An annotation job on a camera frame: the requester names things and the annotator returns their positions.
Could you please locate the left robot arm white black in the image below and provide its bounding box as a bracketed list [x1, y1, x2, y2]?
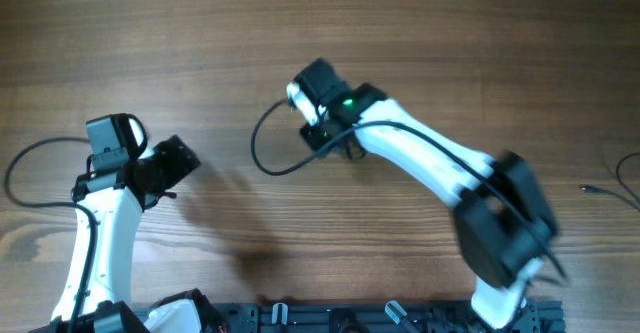
[52, 113, 201, 332]

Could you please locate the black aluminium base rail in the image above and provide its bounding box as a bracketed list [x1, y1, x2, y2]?
[214, 299, 567, 333]

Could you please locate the black cable with plug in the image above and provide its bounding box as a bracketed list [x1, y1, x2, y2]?
[579, 184, 640, 213]

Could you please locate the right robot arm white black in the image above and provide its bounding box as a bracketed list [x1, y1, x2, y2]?
[286, 58, 559, 330]

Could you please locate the thin black cable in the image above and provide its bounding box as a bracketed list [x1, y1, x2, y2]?
[614, 151, 640, 204]

